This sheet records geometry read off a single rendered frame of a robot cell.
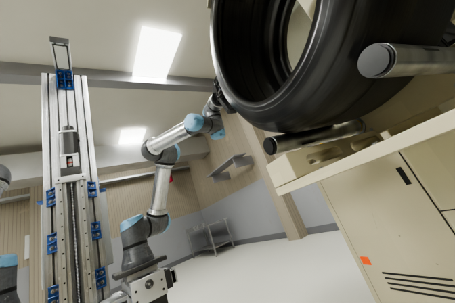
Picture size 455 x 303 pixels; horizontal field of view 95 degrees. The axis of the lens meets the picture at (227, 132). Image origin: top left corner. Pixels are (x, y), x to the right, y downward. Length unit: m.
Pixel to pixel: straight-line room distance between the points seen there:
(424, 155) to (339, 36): 0.46
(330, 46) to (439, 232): 0.95
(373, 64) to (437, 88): 0.35
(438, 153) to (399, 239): 0.63
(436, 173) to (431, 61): 0.37
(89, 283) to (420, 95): 1.42
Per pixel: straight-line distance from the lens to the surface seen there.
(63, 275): 1.33
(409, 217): 1.21
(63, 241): 1.34
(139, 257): 1.23
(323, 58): 0.38
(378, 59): 0.34
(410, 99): 0.70
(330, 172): 0.41
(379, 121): 0.74
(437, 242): 1.22
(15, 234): 7.62
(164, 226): 1.35
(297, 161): 0.49
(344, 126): 0.69
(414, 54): 0.39
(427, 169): 0.75
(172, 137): 0.99
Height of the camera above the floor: 0.78
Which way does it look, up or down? 21 degrees up
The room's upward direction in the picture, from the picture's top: 21 degrees counter-clockwise
